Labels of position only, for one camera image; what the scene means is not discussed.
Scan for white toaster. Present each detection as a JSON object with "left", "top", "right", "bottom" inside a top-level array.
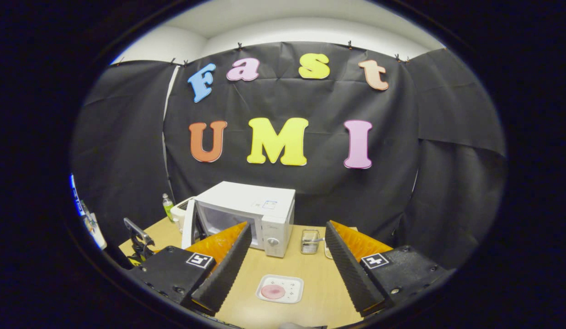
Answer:
[{"left": 170, "top": 197, "right": 196, "bottom": 231}]

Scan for white microwave oven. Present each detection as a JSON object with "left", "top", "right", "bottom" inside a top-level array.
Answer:
[{"left": 181, "top": 181, "right": 296, "bottom": 258}]

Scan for white paper sheets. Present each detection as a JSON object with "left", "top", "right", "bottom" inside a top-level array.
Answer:
[{"left": 79, "top": 199, "right": 108, "bottom": 251}]

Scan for black backdrop cloth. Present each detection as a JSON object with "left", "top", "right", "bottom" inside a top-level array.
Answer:
[{"left": 70, "top": 42, "right": 508, "bottom": 270}]

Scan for pink round meat slice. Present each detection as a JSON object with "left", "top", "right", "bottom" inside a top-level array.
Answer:
[{"left": 261, "top": 284, "right": 286, "bottom": 300}]

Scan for green label drink bottle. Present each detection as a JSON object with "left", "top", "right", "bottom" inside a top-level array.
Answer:
[{"left": 162, "top": 193, "right": 175, "bottom": 223}]

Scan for white square plate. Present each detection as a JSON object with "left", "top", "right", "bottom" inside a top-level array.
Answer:
[{"left": 256, "top": 274, "right": 304, "bottom": 304}]

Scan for metal wire basket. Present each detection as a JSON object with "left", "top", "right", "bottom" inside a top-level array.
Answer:
[{"left": 301, "top": 229, "right": 321, "bottom": 255}]

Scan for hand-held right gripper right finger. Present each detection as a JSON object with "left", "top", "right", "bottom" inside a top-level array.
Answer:
[{"left": 325, "top": 221, "right": 450, "bottom": 317}]

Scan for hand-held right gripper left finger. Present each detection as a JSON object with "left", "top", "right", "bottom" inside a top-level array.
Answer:
[{"left": 127, "top": 222, "right": 253, "bottom": 317}]

